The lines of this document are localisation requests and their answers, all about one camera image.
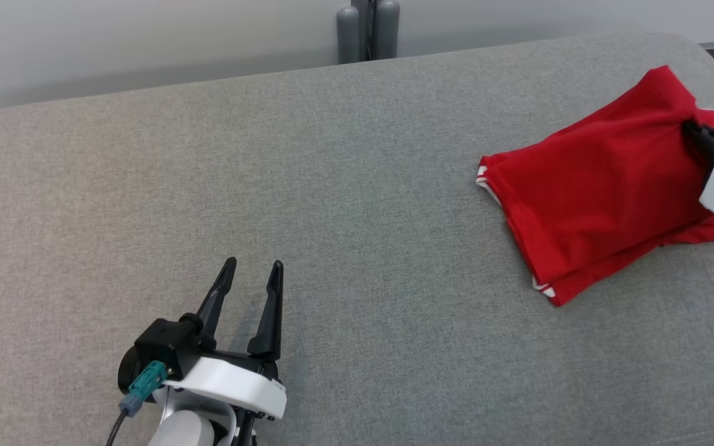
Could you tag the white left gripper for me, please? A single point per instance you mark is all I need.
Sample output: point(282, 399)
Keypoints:
point(239, 384)

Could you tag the red and white jersey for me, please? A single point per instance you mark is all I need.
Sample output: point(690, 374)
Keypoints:
point(599, 179)

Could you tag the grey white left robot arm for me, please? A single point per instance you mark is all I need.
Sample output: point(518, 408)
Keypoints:
point(186, 430)

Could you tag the grey fabric sofa cushion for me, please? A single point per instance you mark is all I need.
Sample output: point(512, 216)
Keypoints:
point(270, 155)

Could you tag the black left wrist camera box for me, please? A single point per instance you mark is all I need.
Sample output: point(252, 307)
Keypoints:
point(168, 344)

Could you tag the grey metal post with cylinders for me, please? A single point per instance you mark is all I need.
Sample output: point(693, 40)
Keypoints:
point(387, 31)

